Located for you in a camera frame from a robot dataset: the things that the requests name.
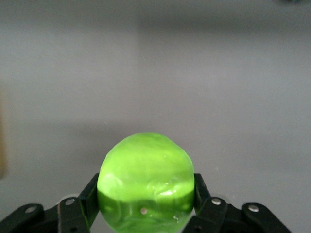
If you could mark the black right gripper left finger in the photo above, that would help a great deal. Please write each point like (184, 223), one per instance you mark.
(73, 213)

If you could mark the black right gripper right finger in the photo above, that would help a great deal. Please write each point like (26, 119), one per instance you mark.
(218, 216)

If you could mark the green apple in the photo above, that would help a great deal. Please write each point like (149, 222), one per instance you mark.
(145, 174)

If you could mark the dark grey table mat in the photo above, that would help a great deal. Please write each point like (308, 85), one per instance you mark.
(155, 72)

